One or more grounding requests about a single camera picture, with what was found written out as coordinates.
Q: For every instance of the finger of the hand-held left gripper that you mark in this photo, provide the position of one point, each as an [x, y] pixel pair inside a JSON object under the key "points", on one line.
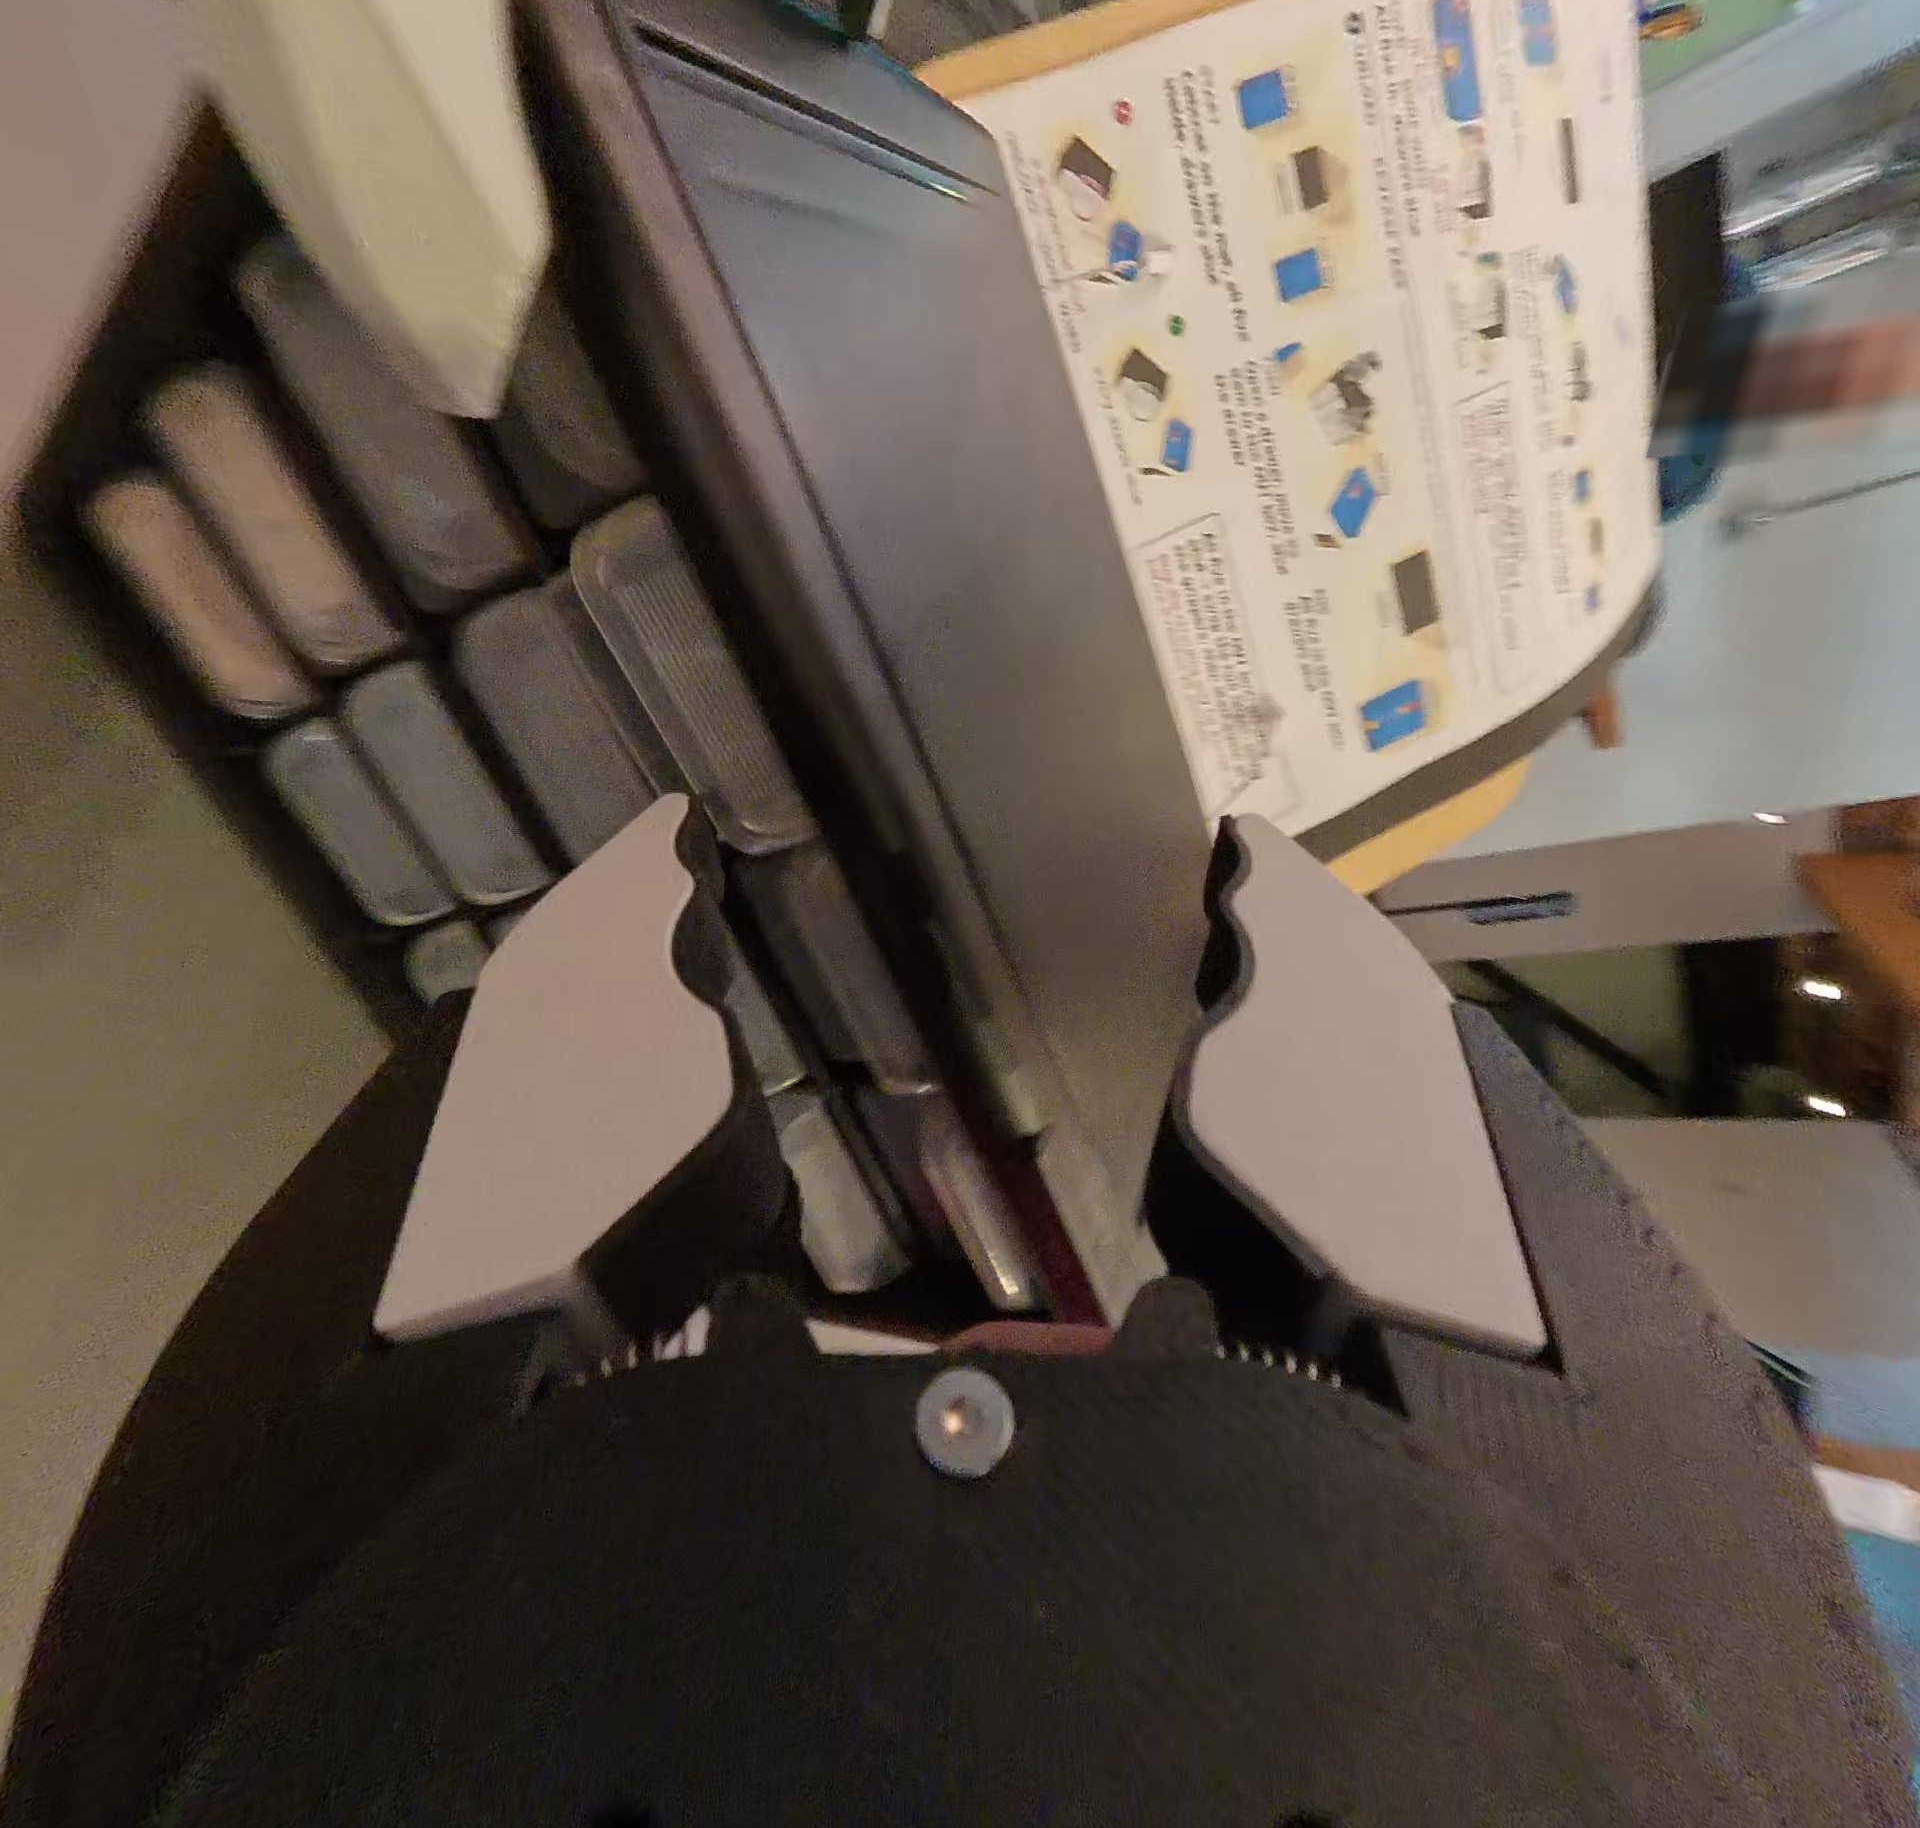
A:
{"points": [[376, 134]]}

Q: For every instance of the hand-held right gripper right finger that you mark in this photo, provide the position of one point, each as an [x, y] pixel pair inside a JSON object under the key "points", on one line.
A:
{"points": [[1350, 1124]]}

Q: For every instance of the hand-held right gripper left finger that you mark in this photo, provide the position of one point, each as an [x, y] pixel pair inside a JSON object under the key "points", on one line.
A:
{"points": [[570, 1094]]}

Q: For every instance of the black small-parts cabinet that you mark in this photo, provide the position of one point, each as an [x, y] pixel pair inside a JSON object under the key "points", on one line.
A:
{"points": [[901, 508]]}

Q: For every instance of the white illustrated instruction sheet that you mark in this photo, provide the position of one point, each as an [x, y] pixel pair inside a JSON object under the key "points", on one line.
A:
{"points": [[1350, 359]]}

